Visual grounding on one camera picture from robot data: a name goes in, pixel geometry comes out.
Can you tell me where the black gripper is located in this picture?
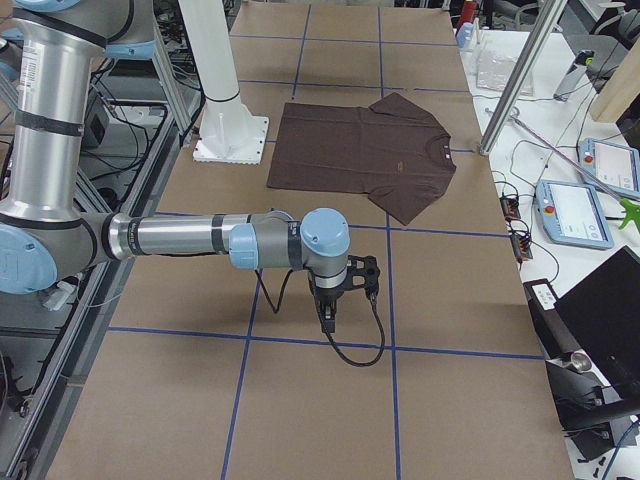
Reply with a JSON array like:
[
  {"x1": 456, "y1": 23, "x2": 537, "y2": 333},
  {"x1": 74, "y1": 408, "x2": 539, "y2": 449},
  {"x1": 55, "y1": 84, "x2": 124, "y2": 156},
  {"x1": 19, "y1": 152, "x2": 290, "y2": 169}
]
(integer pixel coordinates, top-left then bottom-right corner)
[{"x1": 308, "y1": 273, "x2": 345, "y2": 333}]

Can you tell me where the brown t-shirt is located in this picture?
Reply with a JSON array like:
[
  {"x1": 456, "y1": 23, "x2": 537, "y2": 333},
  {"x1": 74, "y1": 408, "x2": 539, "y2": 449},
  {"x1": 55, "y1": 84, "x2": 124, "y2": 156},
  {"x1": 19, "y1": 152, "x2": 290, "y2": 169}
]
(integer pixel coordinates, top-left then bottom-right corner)
[{"x1": 267, "y1": 93, "x2": 456, "y2": 225}]

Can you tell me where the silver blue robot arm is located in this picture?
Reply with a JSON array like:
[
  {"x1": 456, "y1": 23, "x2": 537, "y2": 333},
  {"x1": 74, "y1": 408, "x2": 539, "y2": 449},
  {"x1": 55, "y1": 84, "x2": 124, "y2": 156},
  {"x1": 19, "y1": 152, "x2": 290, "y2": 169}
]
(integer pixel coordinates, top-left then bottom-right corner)
[{"x1": 1, "y1": 1, "x2": 352, "y2": 334}]

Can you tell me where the orange black electronics board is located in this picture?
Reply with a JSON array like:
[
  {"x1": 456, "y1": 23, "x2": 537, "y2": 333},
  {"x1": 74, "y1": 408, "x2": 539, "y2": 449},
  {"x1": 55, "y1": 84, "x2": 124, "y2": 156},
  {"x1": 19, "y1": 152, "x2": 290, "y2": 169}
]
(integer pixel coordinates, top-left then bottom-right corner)
[{"x1": 499, "y1": 194, "x2": 533, "y2": 265}]

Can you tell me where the near teach pendant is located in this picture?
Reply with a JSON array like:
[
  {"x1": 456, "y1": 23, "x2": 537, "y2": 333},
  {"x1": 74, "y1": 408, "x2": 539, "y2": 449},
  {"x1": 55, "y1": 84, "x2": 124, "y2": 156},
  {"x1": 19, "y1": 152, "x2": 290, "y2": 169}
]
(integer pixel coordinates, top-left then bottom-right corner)
[{"x1": 535, "y1": 180, "x2": 614, "y2": 250}]

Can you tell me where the teach pendant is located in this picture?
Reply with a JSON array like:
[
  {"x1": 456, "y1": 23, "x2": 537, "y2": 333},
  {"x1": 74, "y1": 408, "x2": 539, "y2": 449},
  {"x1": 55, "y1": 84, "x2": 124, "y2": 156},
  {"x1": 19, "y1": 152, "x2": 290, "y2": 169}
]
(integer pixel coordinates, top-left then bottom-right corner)
[
  {"x1": 535, "y1": 180, "x2": 614, "y2": 250},
  {"x1": 578, "y1": 138, "x2": 639, "y2": 200}
]

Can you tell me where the black laptop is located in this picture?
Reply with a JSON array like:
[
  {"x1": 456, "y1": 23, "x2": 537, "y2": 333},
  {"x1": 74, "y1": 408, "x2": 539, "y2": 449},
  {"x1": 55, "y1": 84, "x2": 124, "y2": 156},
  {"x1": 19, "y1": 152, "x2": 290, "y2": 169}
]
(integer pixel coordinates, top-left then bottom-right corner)
[{"x1": 555, "y1": 246, "x2": 639, "y2": 398}]

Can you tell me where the far teach pendant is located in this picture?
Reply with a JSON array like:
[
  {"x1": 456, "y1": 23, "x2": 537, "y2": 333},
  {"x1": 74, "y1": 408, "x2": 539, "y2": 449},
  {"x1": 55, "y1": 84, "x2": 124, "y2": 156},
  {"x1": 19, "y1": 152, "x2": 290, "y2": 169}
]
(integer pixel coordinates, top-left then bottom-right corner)
[{"x1": 578, "y1": 138, "x2": 639, "y2": 200}]

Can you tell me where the red cylinder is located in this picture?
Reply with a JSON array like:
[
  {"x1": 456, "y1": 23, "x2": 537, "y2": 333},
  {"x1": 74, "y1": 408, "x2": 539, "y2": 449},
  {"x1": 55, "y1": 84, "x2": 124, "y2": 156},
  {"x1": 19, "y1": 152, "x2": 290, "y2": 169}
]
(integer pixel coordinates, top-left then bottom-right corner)
[{"x1": 457, "y1": 0, "x2": 477, "y2": 29}]

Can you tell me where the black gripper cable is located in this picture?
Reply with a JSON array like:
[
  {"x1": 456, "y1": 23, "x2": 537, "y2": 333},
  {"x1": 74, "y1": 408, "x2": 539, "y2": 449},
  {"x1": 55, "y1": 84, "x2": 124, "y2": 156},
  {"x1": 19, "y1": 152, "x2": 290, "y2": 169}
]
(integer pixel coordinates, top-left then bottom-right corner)
[{"x1": 256, "y1": 268, "x2": 386, "y2": 368}]

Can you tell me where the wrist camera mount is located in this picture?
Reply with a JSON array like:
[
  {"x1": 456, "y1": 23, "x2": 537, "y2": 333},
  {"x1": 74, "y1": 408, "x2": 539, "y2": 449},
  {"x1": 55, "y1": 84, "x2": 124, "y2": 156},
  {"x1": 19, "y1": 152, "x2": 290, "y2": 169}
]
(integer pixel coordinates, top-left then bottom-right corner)
[{"x1": 343, "y1": 255, "x2": 380, "y2": 304}]

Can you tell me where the white column pedestal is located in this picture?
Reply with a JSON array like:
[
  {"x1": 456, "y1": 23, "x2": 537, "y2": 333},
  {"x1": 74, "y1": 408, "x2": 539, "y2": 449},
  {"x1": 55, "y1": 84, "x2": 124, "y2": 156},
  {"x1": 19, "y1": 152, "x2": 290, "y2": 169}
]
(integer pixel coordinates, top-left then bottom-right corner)
[{"x1": 179, "y1": 0, "x2": 269, "y2": 165}]

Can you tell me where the black camera stand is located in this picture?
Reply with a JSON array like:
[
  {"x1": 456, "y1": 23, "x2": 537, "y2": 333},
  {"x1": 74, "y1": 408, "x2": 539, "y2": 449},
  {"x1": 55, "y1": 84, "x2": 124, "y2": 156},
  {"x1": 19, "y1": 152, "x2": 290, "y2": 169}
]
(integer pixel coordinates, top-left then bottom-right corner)
[{"x1": 523, "y1": 279, "x2": 639, "y2": 462}]

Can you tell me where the aluminium frame post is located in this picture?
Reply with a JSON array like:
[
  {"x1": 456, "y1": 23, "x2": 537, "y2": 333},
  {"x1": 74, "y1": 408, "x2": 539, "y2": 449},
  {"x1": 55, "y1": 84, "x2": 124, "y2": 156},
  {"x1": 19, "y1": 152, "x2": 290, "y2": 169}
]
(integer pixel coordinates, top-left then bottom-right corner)
[{"x1": 479, "y1": 0, "x2": 568, "y2": 156}]

